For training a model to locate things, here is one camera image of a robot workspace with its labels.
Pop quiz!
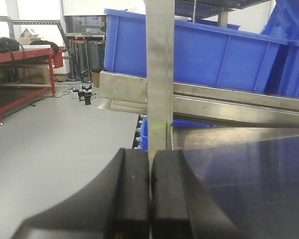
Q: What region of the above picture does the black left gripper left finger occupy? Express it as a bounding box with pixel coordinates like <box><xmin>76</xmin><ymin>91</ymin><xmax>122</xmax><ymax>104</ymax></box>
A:
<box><xmin>12</xmin><ymin>148</ymin><xmax>150</xmax><ymax>239</ymax></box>

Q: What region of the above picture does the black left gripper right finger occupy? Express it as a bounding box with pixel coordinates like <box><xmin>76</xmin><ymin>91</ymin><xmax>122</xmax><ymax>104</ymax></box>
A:
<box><xmin>151</xmin><ymin>150</ymin><xmax>246</xmax><ymax>239</ymax></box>

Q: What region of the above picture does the blue bin on lower shelf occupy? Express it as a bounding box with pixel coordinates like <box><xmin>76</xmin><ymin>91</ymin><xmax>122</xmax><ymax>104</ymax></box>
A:
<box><xmin>140</xmin><ymin>116</ymin><xmax>219</xmax><ymax>152</ymax></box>

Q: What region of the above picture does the stainless steel shelf rack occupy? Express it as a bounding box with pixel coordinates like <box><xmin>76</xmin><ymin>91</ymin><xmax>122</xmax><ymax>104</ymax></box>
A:
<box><xmin>99</xmin><ymin>0</ymin><xmax>299</xmax><ymax>154</ymax></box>

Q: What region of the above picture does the small black device on floor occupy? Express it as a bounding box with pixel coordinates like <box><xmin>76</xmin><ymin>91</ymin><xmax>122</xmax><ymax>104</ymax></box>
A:
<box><xmin>78</xmin><ymin>84</ymin><xmax>93</xmax><ymax>105</ymax></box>

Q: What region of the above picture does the cardboard box on floor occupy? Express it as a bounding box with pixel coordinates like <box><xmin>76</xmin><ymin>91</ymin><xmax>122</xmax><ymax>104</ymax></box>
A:
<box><xmin>92</xmin><ymin>71</ymin><xmax>101</xmax><ymax>88</ymax></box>

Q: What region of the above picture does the large blue plastic bin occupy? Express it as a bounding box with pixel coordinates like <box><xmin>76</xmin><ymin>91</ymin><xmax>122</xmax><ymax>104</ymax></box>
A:
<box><xmin>104</xmin><ymin>9</ymin><xmax>288</xmax><ymax>93</ymax></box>

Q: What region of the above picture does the cardboard box under workbench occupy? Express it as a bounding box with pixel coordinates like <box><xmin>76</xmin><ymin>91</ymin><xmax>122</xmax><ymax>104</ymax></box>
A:
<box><xmin>18</xmin><ymin>68</ymin><xmax>50</xmax><ymax>84</ymax></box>

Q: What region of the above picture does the red metal workbench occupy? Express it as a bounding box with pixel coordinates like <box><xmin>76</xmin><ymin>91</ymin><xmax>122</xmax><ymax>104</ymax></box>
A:
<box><xmin>0</xmin><ymin>47</ymin><xmax>67</xmax><ymax>126</ymax></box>

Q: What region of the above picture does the blue bin at right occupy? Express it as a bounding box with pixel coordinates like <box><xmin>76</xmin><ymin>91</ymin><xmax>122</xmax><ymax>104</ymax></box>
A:
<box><xmin>260</xmin><ymin>0</ymin><xmax>299</xmax><ymax>101</ymax></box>

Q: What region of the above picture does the grey metal cabinet rack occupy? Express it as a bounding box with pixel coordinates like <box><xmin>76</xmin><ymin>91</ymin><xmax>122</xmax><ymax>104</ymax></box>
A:
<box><xmin>64</xmin><ymin>15</ymin><xmax>107</xmax><ymax>83</ymax></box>

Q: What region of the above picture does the black bag on workbench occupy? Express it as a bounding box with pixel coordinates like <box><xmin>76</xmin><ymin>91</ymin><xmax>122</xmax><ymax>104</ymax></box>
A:
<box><xmin>29</xmin><ymin>40</ymin><xmax>60</xmax><ymax>53</ymax></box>

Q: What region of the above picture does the white box on workbench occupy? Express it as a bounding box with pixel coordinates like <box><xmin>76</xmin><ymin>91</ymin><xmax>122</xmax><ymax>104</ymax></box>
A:
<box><xmin>23</xmin><ymin>44</ymin><xmax>51</xmax><ymax>49</ymax></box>

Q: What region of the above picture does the black backpack on workbench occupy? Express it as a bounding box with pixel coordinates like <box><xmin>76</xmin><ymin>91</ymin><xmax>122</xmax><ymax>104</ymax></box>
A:
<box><xmin>0</xmin><ymin>37</ymin><xmax>20</xmax><ymax>52</ymax></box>

